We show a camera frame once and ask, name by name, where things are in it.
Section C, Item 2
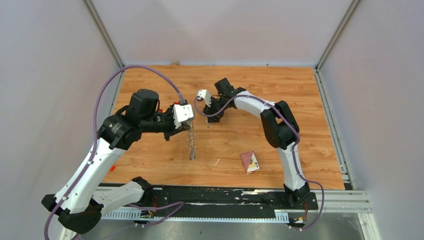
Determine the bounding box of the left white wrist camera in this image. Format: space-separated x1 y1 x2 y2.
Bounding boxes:
172 104 195 129

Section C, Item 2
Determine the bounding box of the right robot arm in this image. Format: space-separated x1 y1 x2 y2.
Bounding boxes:
196 78 311 209

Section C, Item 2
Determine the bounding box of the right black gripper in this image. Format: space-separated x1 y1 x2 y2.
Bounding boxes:
203 96 229 123

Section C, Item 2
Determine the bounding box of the playing card box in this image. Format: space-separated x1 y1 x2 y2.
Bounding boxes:
240 151 261 175

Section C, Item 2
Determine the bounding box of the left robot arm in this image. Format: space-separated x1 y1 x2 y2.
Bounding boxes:
41 89 194 234

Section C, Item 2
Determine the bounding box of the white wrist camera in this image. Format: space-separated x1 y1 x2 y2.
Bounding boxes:
172 104 195 129
196 89 212 107

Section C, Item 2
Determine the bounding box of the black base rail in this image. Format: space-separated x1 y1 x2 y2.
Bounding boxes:
135 185 320 218

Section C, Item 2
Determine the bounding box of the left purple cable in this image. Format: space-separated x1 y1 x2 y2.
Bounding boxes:
43 65 186 240

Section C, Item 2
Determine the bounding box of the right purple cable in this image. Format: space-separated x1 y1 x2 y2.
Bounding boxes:
194 95 326 232

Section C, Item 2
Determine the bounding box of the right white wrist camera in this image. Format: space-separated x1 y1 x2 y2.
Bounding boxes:
196 89 212 107

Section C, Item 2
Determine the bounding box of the white slotted cable duct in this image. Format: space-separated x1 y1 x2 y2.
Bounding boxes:
101 208 290 224

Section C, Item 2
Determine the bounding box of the metal disc with keyrings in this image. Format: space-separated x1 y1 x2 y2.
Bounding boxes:
187 121 196 161

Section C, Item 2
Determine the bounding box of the purple cable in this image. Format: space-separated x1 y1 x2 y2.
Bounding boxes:
43 65 186 240
194 95 326 232

